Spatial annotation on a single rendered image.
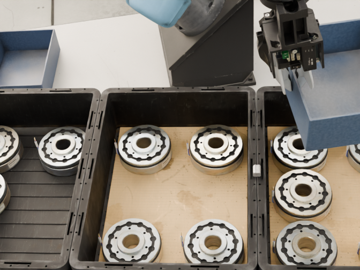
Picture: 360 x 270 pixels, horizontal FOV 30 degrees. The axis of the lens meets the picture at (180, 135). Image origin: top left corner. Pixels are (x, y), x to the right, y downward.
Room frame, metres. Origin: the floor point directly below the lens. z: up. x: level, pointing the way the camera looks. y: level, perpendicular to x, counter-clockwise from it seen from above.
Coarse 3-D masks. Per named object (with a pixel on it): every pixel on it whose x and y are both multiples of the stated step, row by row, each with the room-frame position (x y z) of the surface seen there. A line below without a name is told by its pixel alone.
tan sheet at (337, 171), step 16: (272, 128) 0.87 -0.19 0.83; (272, 144) 0.83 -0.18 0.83; (272, 160) 0.79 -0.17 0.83; (336, 160) 0.77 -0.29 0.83; (272, 176) 0.75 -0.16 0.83; (336, 176) 0.73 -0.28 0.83; (352, 176) 0.73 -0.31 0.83; (336, 192) 0.70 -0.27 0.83; (352, 192) 0.69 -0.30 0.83; (272, 208) 0.68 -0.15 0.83; (336, 208) 0.66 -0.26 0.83; (352, 208) 0.66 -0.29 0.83; (272, 224) 0.64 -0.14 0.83; (336, 224) 0.63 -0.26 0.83; (352, 224) 0.62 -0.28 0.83; (272, 240) 0.61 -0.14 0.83; (336, 240) 0.60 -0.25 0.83; (352, 240) 0.59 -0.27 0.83; (272, 256) 0.58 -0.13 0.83; (352, 256) 0.56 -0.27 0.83
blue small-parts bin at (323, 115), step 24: (336, 24) 0.82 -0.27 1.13; (336, 48) 0.82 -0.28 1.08; (312, 72) 0.78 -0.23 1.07; (336, 72) 0.77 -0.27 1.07; (288, 96) 0.72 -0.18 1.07; (312, 96) 0.72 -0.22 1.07; (336, 96) 0.72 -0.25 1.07; (312, 120) 0.62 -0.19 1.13; (336, 120) 0.62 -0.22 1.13; (312, 144) 0.62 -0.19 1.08; (336, 144) 0.62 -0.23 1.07
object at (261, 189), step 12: (264, 120) 0.81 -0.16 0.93; (264, 132) 0.78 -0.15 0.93; (264, 144) 0.75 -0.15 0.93; (264, 156) 0.72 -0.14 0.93; (264, 168) 0.70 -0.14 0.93; (264, 180) 0.67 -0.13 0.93; (264, 192) 0.65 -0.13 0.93; (264, 204) 0.62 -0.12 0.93; (264, 216) 0.60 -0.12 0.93; (264, 228) 0.58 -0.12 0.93; (264, 240) 0.56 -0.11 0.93; (264, 252) 0.53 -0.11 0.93; (264, 264) 0.51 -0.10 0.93
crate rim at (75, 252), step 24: (96, 120) 0.86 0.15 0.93; (96, 144) 0.80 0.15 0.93; (72, 264) 0.56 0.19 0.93; (96, 264) 0.55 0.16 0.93; (120, 264) 0.55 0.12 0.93; (144, 264) 0.54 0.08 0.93; (168, 264) 0.53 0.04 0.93; (192, 264) 0.53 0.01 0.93; (216, 264) 0.52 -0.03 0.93; (240, 264) 0.52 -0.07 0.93
